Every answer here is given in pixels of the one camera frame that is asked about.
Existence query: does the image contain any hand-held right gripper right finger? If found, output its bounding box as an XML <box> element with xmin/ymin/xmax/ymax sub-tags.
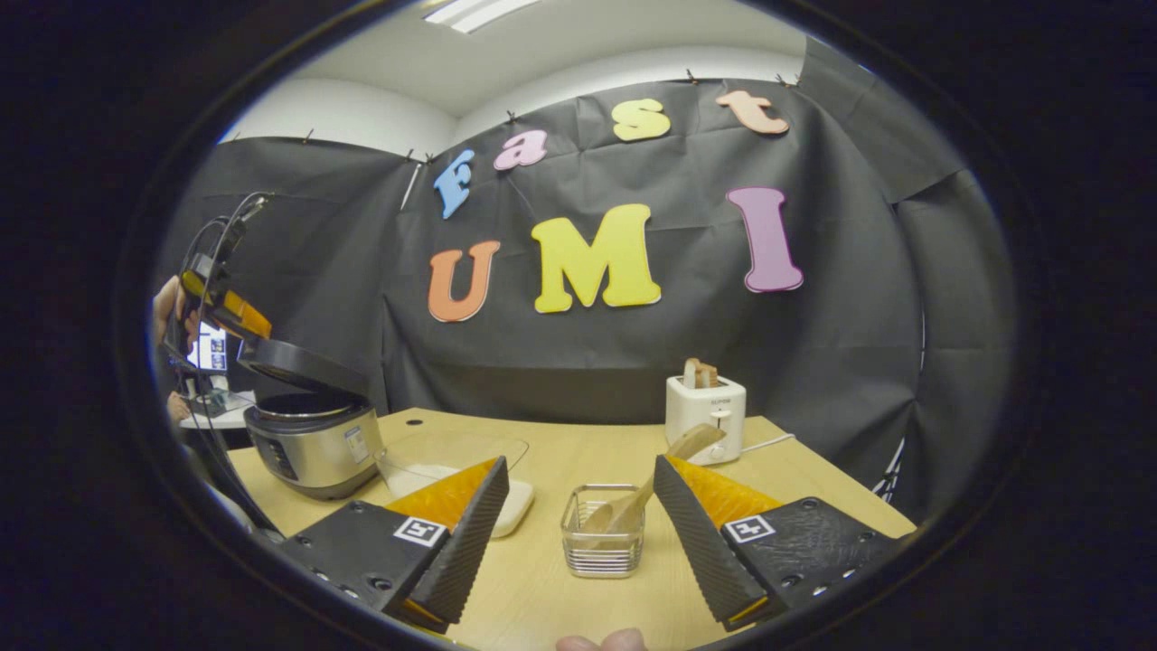
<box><xmin>653</xmin><ymin>454</ymin><xmax>905</xmax><ymax>632</ymax></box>

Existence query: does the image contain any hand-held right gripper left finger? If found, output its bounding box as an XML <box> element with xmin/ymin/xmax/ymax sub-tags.
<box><xmin>276</xmin><ymin>455</ymin><xmax>510</xmax><ymax>632</ymax></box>

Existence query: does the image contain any wooden spoon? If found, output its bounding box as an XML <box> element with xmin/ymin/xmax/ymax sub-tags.
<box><xmin>583</xmin><ymin>423</ymin><xmax>727</xmax><ymax>536</ymax></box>

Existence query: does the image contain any silver black rice cooker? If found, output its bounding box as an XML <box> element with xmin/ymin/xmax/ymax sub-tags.
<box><xmin>237</xmin><ymin>336</ymin><xmax>385</xmax><ymax>501</ymax></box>

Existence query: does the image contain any computer monitor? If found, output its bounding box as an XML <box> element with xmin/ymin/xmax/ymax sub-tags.
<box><xmin>185</xmin><ymin>321</ymin><xmax>229</xmax><ymax>373</ymax></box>

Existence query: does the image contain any clear plastic container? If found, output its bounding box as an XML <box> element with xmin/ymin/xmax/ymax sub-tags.
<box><xmin>375</xmin><ymin>432</ymin><xmax>534</xmax><ymax>539</ymax></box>

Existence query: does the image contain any white side table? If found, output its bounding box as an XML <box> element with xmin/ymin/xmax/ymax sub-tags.
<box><xmin>178</xmin><ymin>393</ymin><xmax>259</xmax><ymax>430</ymax></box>

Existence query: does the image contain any white toaster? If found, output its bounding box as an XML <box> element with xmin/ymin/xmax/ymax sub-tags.
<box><xmin>665</xmin><ymin>374</ymin><xmax>748</xmax><ymax>467</ymax></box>

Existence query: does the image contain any black backdrop cloth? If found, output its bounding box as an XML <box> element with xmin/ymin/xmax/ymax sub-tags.
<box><xmin>154</xmin><ymin>36</ymin><xmax>1018</xmax><ymax>507</ymax></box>

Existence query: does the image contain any ceiling light panel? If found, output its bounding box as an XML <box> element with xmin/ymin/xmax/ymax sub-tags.
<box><xmin>423</xmin><ymin>0</ymin><xmax>543</xmax><ymax>35</ymax></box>

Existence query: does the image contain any black cable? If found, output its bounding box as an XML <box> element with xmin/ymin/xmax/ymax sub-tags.
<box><xmin>181</xmin><ymin>192</ymin><xmax>281</xmax><ymax>534</ymax></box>

